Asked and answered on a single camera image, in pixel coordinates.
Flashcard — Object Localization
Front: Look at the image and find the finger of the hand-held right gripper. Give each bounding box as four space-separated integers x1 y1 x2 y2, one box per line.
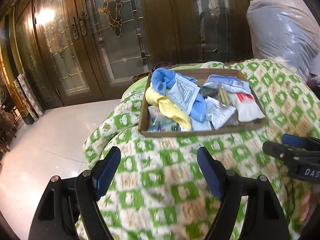
262 141 304 167
282 134 320 150

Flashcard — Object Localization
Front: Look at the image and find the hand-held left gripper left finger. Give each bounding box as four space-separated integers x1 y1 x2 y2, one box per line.
29 146 122 240

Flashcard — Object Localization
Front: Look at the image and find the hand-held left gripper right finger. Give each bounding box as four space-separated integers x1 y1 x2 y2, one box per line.
197 147 290 240

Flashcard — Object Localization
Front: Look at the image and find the shallow cardboard box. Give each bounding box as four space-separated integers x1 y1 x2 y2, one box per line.
137 67 267 137

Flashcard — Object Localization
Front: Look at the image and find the white packet red label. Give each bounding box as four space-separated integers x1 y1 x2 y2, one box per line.
235 92 265 122

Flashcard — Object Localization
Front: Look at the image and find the white packet black print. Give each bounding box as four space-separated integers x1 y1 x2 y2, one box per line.
205 97 237 130

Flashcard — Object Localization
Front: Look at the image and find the colourful picture packet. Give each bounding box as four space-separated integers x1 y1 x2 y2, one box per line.
147 106 182 132

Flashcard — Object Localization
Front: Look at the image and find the striped colourful packet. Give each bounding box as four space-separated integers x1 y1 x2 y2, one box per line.
201 86 232 105

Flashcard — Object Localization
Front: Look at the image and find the yellow towel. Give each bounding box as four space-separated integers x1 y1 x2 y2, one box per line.
145 87 192 132

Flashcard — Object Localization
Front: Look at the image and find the blue printed packet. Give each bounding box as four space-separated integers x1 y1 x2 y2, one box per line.
166 74 200 110

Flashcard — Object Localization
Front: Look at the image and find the blue white plastic packet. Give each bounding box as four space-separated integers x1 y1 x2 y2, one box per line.
204 74 250 93

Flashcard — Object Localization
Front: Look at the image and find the blue towel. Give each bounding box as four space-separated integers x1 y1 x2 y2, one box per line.
150 69 208 124

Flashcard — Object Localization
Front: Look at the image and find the person's right forearm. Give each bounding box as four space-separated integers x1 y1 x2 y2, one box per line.
297 190 313 223

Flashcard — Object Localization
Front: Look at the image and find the green white patterned blanket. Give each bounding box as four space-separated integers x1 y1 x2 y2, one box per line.
84 59 320 240

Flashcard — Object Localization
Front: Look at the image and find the floral wrapped long box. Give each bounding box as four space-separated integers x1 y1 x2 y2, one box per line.
14 77 38 120
19 74 45 117

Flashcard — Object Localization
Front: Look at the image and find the plastic wrapped grey bundle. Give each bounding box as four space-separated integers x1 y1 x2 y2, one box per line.
246 0 320 78

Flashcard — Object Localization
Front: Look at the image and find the dark wooden chair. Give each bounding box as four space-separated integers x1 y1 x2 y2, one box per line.
0 100 19 153

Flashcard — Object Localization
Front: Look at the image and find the wooden glass door set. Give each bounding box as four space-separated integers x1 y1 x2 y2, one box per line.
15 0 254 105

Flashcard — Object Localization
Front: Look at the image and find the brass door handle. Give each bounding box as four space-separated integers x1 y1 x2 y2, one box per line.
70 17 80 40
78 11 88 35

